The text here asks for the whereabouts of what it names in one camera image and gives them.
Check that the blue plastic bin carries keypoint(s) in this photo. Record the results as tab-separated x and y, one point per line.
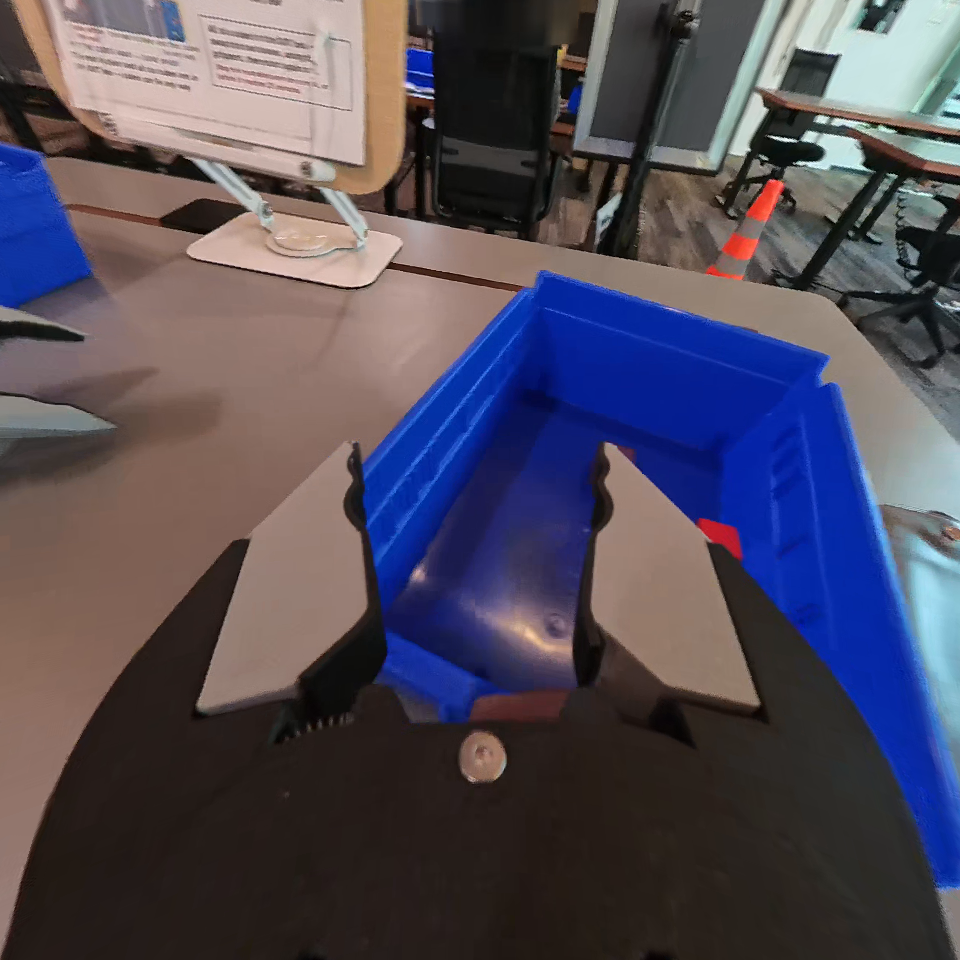
37	225
660	360

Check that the red block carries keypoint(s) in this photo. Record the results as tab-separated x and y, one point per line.
721	536

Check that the black desk grommet plate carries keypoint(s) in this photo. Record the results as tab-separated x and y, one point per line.
199	214

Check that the brown top office table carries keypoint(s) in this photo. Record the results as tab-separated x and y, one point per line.
915	154
825	105

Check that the white document stand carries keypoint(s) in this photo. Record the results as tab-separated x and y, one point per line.
240	251

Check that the printed instruction sheet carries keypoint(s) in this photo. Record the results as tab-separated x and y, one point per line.
225	75

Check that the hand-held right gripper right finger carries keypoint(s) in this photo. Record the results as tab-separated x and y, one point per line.
660	600

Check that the grey partition panel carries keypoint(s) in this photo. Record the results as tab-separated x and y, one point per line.
622	75

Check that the white paper sign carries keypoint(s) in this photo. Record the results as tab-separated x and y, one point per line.
609	217

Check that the black office chair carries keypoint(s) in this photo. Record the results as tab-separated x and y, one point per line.
487	150
795	154
930	247

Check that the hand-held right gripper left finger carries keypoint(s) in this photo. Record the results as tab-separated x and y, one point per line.
292	600

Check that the blue storage crate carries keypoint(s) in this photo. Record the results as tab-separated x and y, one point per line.
420	71

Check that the black pole stand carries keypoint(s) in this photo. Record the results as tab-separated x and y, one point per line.
649	165

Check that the tan wooden board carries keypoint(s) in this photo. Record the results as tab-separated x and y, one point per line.
386	112

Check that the orange traffic cone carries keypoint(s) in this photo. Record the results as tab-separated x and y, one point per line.
750	240

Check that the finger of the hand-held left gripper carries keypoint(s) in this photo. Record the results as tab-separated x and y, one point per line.
30	326
45	420

